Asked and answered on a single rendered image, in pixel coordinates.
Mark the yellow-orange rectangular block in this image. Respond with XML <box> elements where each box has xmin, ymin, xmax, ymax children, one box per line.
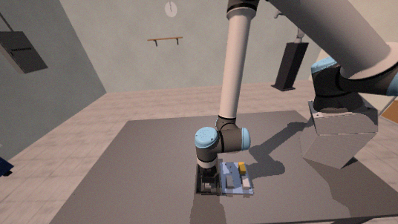
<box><xmin>238</xmin><ymin>162</ymin><xmax>246</xmax><ymax>174</ymax></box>

